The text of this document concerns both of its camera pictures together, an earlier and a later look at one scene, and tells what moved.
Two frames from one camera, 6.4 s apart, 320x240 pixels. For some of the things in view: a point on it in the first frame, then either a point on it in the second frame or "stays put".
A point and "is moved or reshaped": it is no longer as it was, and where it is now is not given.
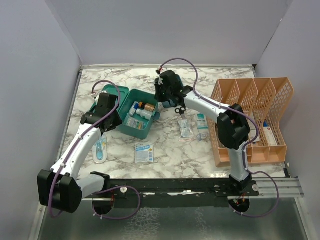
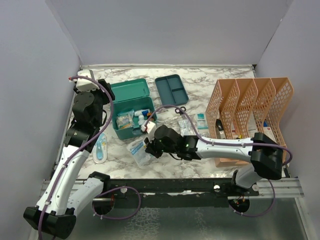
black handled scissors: x=181 y=110 stays put
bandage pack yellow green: x=140 y=125 → x=124 y=122
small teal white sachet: x=202 y=121 stays put
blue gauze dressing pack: x=144 y=153 is moved or reshaped
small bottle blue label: x=135 y=106 → x=145 y=112
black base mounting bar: x=185 y=192 stays put
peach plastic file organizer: x=264 y=101 stays put
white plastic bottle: x=144 y=113 → x=139 y=113
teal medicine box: x=138 y=111 is moved or reshaped
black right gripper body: x=162 y=94 → x=157 y=149
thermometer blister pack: x=100 y=150 stays put
